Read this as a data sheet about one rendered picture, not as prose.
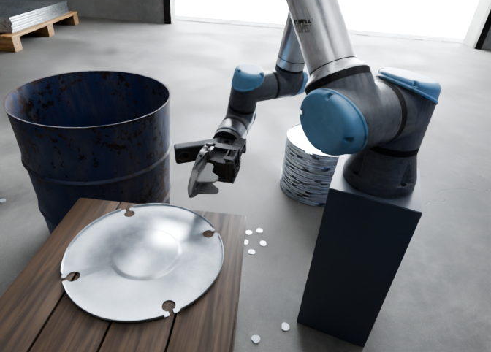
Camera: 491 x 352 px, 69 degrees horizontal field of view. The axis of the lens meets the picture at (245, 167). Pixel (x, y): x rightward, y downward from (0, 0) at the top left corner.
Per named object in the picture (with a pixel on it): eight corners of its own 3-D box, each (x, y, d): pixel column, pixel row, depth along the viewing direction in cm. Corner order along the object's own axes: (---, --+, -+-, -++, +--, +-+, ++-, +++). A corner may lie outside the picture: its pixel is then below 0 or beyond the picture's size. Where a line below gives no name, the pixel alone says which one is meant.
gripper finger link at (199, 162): (198, 165, 75) (212, 142, 81) (191, 164, 75) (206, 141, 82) (199, 182, 78) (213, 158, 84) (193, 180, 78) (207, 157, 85)
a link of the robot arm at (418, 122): (435, 144, 71) (462, 77, 63) (390, 158, 64) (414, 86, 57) (386, 120, 79) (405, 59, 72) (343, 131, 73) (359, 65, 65)
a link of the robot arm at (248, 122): (234, 92, 98) (229, 117, 104) (221, 112, 90) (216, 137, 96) (261, 100, 98) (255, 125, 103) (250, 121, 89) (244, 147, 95)
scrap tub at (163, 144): (78, 186, 140) (52, 65, 115) (185, 194, 141) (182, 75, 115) (18, 269, 105) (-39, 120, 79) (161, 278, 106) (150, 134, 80)
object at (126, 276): (53, 228, 71) (52, 225, 71) (190, 193, 84) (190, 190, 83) (73, 355, 50) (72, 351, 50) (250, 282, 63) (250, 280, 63)
